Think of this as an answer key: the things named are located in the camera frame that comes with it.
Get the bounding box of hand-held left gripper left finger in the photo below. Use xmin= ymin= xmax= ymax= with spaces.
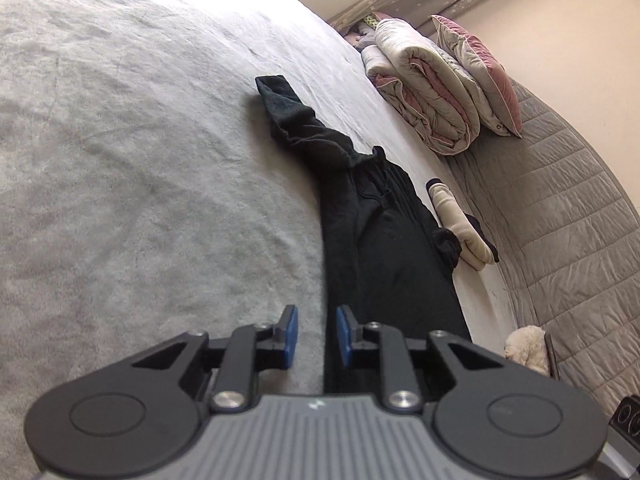
xmin=131 ymin=304 xmax=300 ymax=413

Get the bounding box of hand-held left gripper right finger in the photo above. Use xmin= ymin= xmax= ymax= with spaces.
xmin=336 ymin=305 xmax=506 ymax=413

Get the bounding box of black shirt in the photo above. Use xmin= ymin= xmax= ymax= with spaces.
xmin=255 ymin=75 xmax=473 ymax=396

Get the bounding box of folded beige navy garment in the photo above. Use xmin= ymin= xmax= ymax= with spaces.
xmin=426 ymin=177 xmax=500 ymax=272

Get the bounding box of white plush toy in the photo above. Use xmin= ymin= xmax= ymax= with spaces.
xmin=504 ymin=325 xmax=551 ymax=376

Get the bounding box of folded grey pink quilt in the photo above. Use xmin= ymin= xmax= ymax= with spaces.
xmin=361 ymin=17 xmax=482 ymax=155

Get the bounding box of black device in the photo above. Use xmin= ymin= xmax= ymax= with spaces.
xmin=606 ymin=394 xmax=640 ymax=443

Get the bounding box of small lilac cloth pile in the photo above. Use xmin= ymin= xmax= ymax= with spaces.
xmin=345 ymin=10 xmax=383 ymax=51

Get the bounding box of pink grey pillow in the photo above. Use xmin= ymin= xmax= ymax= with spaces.
xmin=431 ymin=14 xmax=523 ymax=139

